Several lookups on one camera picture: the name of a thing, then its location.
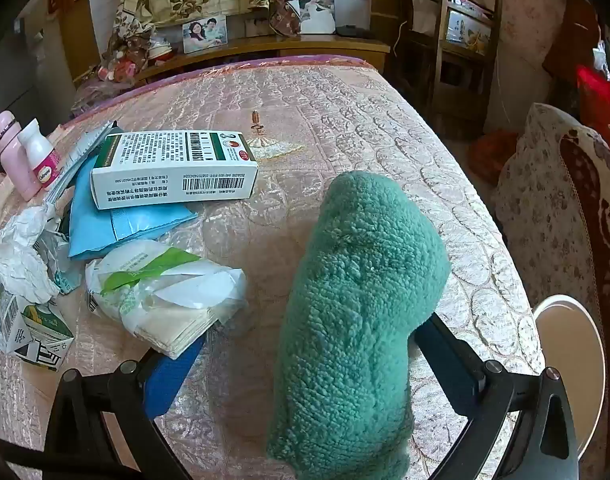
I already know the white green tissue pack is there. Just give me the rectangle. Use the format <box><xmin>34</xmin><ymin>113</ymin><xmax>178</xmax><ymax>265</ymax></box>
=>
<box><xmin>85</xmin><ymin>239</ymin><xmax>248</xmax><ymax>360</ymax></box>

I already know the crumpled white tissue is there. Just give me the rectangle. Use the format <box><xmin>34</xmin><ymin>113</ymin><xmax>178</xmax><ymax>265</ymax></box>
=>
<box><xmin>0</xmin><ymin>205</ymin><xmax>61</xmax><ymax>346</ymax></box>

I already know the trash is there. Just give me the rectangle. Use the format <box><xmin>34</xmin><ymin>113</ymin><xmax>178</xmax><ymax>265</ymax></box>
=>
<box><xmin>0</xmin><ymin>285</ymin><xmax>76</xmax><ymax>372</ymax></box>

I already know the white medicine box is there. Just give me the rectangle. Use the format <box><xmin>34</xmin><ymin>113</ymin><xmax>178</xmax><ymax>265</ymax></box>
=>
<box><xmin>90</xmin><ymin>130</ymin><xmax>259</xmax><ymax>211</ymax></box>

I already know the red patterned blanket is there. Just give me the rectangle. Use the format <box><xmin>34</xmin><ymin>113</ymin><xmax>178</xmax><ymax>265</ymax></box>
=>
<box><xmin>559</xmin><ymin>127</ymin><xmax>610</xmax><ymax>411</ymax></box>

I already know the clear plastic wrapper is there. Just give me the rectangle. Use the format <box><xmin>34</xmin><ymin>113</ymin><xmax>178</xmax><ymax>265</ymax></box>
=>
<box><xmin>35</xmin><ymin>232</ymin><xmax>88</xmax><ymax>295</ymax></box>

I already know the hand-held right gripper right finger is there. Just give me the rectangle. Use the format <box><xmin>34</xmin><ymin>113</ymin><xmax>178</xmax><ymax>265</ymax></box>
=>
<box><xmin>410</xmin><ymin>312</ymin><xmax>580</xmax><ymax>480</ymax></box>

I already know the pink floral cloth bundle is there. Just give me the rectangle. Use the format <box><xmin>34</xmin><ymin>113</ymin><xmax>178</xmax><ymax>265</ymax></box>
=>
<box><xmin>98</xmin><ymin>50</ymin><xmax>151</xmax><ymax>83</ymax></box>

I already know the framed couple photo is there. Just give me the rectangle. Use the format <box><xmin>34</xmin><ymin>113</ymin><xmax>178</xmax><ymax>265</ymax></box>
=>
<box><xmin>182</xmin><ymin>15</ymin><xmax>228</xmax><ymax>54</ymax></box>

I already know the green terry towel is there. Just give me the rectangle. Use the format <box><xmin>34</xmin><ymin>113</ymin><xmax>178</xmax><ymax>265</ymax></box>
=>
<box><xmin>265</xmin><ymin>170</ymin><xmax>452</xmax><ymax>480</ymax></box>

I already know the blue packet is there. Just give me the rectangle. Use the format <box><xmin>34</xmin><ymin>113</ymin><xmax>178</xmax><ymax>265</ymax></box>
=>
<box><xmin>110</xmin><ymin>205</ymin><xmax>200</xmax><ymax>242</ymax></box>
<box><xmin>68</xmin><ymin>152</ymin><xmax>117</xmax><ymax>261</ymax></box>

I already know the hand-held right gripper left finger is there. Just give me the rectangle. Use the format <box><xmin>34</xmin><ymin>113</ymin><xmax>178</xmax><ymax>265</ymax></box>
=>
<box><xmin>44</xmin><ymin>332</ymin><xmax>208</xmax><ymax>480</ymax></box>

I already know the orange cloth on floor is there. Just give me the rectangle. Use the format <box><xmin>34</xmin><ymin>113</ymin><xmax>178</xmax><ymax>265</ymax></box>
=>
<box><xmin>467</xmin><ymin>130</ymin><xmax>520</xmax><ymax>186</ymax></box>

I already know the white bucket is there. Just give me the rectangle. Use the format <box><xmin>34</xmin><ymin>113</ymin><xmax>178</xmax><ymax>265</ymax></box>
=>
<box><xmin>532</xmin><ymin>294</ymin><xmax>606</xmax><ymax>461</ymax></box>

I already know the silver foil packet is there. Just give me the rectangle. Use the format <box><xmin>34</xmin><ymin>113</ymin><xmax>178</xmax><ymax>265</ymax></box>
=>
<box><xmin>42</xmin><ymin>120</ymin><xmax>121</xmax><ymax>211</ymax></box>

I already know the wedding photo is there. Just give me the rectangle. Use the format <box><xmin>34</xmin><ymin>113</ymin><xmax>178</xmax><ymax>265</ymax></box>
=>
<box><xmin>299</xmin><ymin>0</ymin><xmax>337</xmax><ymax>36</ymax></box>

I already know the wooden headboard cabinet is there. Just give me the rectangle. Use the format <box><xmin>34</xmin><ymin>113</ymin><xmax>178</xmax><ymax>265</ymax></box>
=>
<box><xmin>72</xmin><ymin>35</ymin><xmax>391</xmax><ymax>86</ymax></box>

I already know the pink quilted bedspread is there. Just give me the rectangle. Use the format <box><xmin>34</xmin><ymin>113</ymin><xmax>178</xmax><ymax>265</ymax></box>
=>
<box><xmin>0</xmin><ymin>55</ymin><xmax>546</xmax><ymax>480</ymax></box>

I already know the red bag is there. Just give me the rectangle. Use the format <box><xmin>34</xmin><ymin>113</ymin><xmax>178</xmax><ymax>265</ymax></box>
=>
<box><xmin>577</xmin><ymin>65</ymin><xmax>610</xmax><ymax>151</ymax></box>

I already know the pink floral cushion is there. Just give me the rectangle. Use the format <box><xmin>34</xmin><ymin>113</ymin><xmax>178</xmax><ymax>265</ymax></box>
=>
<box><xmin>477</xmin><ymin>0</ymin><xmax>570</xmax><ymax>53</ymax></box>

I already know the floral covered sofa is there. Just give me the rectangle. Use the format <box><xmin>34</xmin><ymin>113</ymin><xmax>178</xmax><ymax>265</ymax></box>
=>
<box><xmin>495</xmin><ymin>102</ymin><xmax>610</xmax><ymax>411</ymax></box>

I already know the white pill bottle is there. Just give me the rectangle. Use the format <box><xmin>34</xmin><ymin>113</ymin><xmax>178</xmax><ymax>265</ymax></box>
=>
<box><xmin>18</xmin><ymin>118</ymin><xmax>61</xmax><ymax>191</ymax></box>

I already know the dark wooden rack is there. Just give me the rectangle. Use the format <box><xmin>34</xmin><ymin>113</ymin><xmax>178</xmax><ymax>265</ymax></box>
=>
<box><xmin>392</xmin><ymin>0</ymin><xmax>503</xmax><ymax>136</ymax></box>

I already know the pink bottle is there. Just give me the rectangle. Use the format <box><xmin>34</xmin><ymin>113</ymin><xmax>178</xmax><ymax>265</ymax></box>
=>
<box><xmin>0</xmin><ymin>110</ymin><xmax>42</xmax><ymax>201</ymax></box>

